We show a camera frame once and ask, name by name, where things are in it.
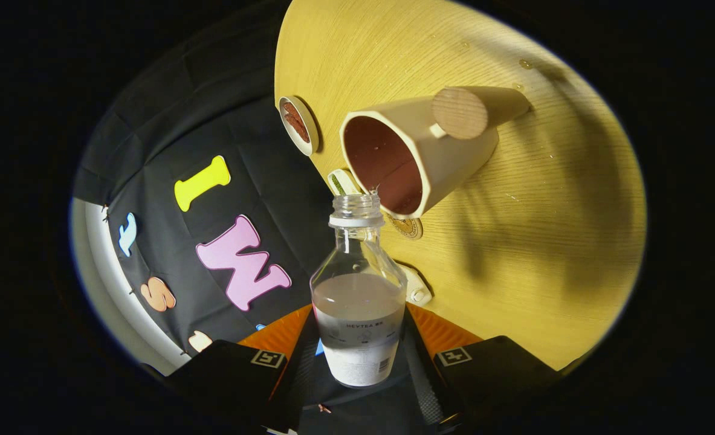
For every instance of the round wooden coaster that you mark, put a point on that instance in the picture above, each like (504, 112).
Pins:
(408, 228)

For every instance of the wooden table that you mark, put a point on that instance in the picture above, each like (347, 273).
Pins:
(544, 241)

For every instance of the copper clip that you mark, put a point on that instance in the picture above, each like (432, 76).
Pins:
(324, 409)

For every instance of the white round plate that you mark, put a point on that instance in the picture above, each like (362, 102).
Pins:
(309, 130)

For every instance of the cream toaster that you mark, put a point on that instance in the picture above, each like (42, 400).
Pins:
(417, 290)

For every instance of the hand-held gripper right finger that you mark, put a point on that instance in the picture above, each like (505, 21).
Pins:
(502, 374)

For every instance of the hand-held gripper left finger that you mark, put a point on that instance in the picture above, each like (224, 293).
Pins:
(224, 380)

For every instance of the clear juice bottle white label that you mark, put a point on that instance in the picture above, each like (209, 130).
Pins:
(357, 302)

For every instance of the white divided bean tray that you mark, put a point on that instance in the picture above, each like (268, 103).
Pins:
(340, 181)

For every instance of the brown meat piece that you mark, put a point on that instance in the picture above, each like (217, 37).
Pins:
(291, 112)
(300, 128)

